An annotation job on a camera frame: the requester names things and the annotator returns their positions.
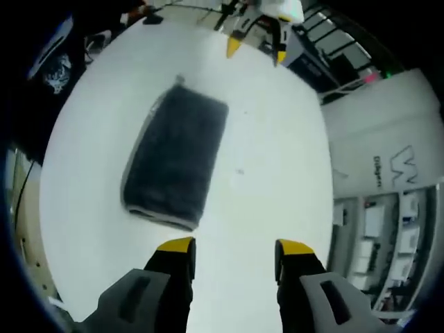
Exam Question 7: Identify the grey cabinet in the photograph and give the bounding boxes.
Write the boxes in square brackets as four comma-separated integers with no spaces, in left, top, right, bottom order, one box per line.
[287,31,348,93]

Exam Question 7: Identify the white chest-worn device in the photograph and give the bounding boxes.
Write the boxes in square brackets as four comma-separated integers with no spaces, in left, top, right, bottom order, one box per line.
[29,19,72,79]

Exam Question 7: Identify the grey towel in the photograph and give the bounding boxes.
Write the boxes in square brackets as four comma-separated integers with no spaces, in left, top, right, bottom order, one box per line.
[120,74,230,232]

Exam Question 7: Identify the black tripod stand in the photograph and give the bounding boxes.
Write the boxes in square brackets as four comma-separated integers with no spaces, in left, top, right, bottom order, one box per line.
[214,0,244,31]

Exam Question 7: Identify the black floor cable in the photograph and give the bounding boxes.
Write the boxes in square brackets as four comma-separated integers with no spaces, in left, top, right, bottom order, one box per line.
[12,157,37,223]

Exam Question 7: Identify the grey metal shelf unit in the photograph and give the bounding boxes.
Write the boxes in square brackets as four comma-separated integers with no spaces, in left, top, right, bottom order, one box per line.
[332,183,443,313]

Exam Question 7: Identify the row of white storage bins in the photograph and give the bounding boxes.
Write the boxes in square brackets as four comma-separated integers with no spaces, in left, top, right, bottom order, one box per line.
[360,194,422,278]

